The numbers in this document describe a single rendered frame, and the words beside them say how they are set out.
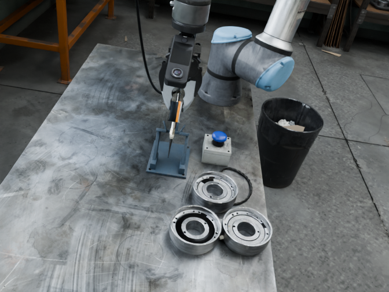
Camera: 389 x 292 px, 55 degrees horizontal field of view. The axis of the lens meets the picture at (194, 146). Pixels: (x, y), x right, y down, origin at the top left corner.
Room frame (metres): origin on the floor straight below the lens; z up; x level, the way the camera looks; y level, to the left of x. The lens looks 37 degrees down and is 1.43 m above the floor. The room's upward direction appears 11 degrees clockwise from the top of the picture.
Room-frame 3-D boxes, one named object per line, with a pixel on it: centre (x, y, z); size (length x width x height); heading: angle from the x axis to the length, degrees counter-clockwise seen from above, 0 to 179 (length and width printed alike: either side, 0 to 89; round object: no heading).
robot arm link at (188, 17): (0.78, 0.06, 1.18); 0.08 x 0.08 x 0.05
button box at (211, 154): (0.81, -0.06, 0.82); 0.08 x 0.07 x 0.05; 3
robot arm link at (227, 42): (1.14, -0.06, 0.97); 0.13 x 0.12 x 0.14; 53
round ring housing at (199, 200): (0.64, -0.06, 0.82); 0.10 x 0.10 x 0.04
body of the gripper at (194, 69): (0.79, 0.06, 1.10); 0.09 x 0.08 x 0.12; 2
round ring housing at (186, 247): (0.52, -0.03, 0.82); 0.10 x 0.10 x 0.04
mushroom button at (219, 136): (0.80, -0.06, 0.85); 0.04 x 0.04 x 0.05
